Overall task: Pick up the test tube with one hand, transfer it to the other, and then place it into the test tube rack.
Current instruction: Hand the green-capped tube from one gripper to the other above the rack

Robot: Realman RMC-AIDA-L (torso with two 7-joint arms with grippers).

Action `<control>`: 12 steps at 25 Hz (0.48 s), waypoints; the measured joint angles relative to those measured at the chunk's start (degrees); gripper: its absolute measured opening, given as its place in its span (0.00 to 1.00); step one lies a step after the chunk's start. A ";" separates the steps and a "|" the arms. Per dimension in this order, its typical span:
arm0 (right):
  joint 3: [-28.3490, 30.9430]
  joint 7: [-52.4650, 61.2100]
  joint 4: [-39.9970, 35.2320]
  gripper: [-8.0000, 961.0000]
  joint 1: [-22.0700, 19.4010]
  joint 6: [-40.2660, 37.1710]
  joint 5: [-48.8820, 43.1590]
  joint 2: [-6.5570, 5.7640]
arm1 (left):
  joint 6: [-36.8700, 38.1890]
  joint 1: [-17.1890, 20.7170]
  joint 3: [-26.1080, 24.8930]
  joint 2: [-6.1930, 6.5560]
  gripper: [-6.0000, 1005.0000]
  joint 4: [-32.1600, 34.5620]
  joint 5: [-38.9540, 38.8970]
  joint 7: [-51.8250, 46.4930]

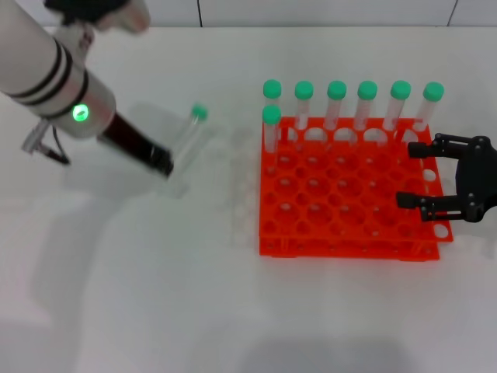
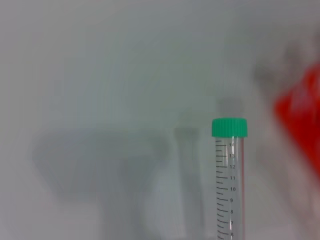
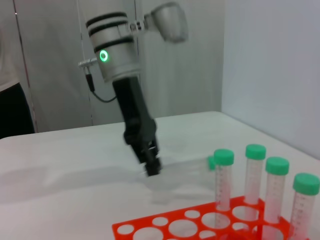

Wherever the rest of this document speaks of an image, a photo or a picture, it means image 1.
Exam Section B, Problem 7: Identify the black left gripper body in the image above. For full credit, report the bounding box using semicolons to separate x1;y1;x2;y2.
96;111;156;164

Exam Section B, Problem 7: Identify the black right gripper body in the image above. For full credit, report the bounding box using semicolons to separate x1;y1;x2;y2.
453;134;497;225

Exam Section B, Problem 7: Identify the clear test tube green cap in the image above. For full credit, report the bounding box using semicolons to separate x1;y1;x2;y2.
382;80;412;134
262;79;283;108
352;80;378;135
410;82;445;134
324;80;348;148
294;80;314;151
262;104;282;175
169;103;210;186

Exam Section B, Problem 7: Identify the orange test tube rack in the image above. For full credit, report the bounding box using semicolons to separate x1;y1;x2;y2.
258;115;455;260

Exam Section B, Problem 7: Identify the left wrist connector with cables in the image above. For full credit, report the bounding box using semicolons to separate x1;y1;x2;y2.
21;119;71;166

